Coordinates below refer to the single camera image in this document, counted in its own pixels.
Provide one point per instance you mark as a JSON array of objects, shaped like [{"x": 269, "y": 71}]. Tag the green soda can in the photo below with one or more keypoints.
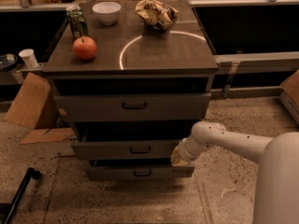
[{"x": 77, "y": 22}]

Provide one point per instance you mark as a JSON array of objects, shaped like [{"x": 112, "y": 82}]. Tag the grey drawer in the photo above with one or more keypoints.
[
  {"x": 124, "y": 146},
  {"x": 133, "y": 107},
  {"x": 137, "y": 169}
]

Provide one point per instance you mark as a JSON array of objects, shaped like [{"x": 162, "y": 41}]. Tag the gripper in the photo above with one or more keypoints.
[{"x": 188, "y": 154}]

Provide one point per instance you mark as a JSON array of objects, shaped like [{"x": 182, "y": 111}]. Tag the grey top drawer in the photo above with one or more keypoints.
[{"x": 133, "y": 107}]

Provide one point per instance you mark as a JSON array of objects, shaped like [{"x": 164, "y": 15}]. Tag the grey bottom drawer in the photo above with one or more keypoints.
[{"x": 137, "y": 169}]

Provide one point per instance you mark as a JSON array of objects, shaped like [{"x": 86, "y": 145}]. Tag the grey metal frame rail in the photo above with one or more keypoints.
[{"x": 253, "y": 71}]

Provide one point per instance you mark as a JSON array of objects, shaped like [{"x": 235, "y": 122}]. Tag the white paper cup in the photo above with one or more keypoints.
[{"x": 29, "y": 58}]

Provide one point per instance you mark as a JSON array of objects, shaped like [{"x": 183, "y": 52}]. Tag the dark round plate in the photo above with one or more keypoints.
[{"x": 8, "y": 62}]

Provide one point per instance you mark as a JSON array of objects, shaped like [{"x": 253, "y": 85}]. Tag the cardboard box at right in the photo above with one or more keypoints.
[{"x": 290, "y": 95}]

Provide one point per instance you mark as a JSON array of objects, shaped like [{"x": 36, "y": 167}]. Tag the red apple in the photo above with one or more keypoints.
[{"x": 85, "y": 48}]

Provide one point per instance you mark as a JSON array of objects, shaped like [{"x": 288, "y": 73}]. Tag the black metal stand leg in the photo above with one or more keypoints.
[{"x": 7, "y": 210}]

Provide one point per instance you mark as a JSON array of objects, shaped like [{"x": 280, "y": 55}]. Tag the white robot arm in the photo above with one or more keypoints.
[{"x": 277, "y": 186}]

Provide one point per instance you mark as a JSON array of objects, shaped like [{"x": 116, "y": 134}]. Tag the flat cardboard sheet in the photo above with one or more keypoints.
[{"x": 47, "y": 135}]

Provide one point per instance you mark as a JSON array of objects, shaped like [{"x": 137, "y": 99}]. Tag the crumpled chip bag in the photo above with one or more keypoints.
[{"x": 156, "y": 14}]

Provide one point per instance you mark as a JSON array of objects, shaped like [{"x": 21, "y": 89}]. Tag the white bowl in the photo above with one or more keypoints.
[{"x": 107, "y": 12}]

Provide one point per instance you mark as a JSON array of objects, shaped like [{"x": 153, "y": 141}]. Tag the leaning cardboard box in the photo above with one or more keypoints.
[{"x": 33, "y": 107}]

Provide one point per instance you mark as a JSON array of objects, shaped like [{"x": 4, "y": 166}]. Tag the dark grey drawer cabinet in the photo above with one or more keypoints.
[{"x": 133, "y": 59}]

